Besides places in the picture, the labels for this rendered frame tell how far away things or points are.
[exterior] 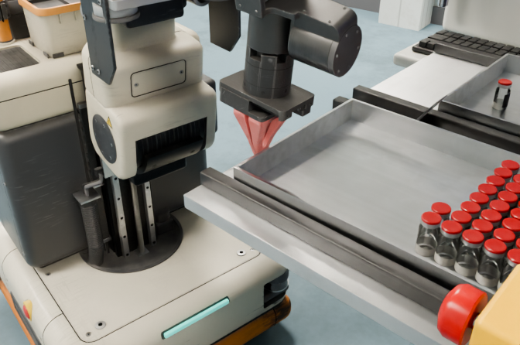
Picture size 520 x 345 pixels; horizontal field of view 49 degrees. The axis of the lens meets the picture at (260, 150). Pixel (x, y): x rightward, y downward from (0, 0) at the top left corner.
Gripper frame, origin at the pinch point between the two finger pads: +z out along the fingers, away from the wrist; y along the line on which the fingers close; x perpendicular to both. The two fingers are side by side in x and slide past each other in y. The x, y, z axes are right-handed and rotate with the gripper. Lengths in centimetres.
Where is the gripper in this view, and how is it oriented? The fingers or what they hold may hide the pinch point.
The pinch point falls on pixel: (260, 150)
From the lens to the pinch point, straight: 74.0
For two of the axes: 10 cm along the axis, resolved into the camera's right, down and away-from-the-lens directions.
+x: 6.5, -3.8, 6.6
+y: 7.6, 4.2, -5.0
